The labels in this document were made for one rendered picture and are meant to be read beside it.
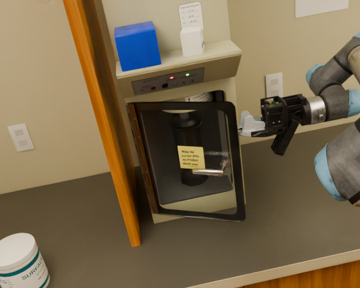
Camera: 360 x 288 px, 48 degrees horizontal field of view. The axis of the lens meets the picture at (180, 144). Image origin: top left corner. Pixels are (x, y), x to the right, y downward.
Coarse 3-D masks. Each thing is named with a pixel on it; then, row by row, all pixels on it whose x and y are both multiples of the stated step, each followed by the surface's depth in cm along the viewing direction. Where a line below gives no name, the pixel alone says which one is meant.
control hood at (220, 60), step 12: (216, 48) 107; (228, 48) 105; (168, 60) 104; (180, 60) 102; (192, 60) 102; (204, 60) 102; (216, 60) 103; (228, 60) 104; (120, 72) 101; (132, 72) 101; (144, 72) 101; (156, 72) 102; (168, 72) 103; (204, 72) 108; (216, 72) 109; (228, 72) 111; (120, 84) 104; (192, 84) 113; (132, 96) 113
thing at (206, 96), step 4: (208, 92) 125; (188, 96) 121; (192, 96) 121; (196, 96) 122; (200, 96) 122; (204, 96) 123; (208, 96) 125; (212, 96) 127; (168, 100) 123; (172, 100) 122; (176, 100) 122; (180, 100) 121; (184, 100) 121; (188, 100) 121; (192, 100) 121; (196, 100) 122; (200, 100) 122; (204, 100) 123; (208, 100) 124
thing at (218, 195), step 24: (144, 120) 116; (168, 120) 114; (192, 120) 111; (216, 120) 109; (144, 144) 121; (168, 144) 118; (192, 144) 115; (216, 144) 113; (168, 168) 122; (216, 168) 117; (240, 168) 114; (168, 192) 127; (192, 192) 124; (216, 192) 121; (240, 192) 118; (192, 216) 129; (216, 216) 126; (240, 216) 123
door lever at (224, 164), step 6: (222, 162) 115; (228, 162) 114; (198, 168) 114; (204, 168) 113; (222, 168) 112; (198, 174) 114; (204, 174) 113; (210, 174) 112; (216, 174) 112; (222, 174) 111
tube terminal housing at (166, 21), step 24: (120, 0) 103; (144, 0) 104; (168, 0) 105; (192, 0) 106; (216, 0) 107; (120, 24) 106; (168, 24) 108; (216, 24) 109; (168, 48) 111; (144, 96) 116; (168, 96) 117; (240, 144) 128; (168, 216) 137
